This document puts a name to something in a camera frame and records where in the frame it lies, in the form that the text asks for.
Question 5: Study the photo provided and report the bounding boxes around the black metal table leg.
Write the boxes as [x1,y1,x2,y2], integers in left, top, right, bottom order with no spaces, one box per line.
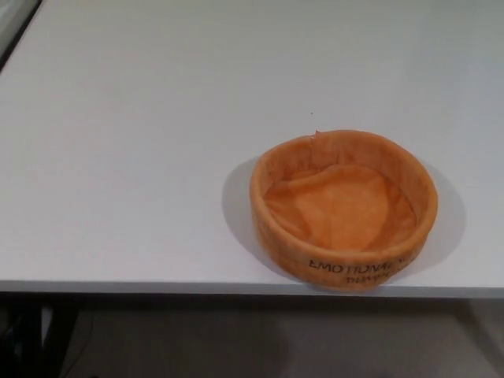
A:
[0,293,80,378]

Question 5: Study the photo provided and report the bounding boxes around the orange soft fabric plate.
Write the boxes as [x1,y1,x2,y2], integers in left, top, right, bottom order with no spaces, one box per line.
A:
[250,128,439,294]

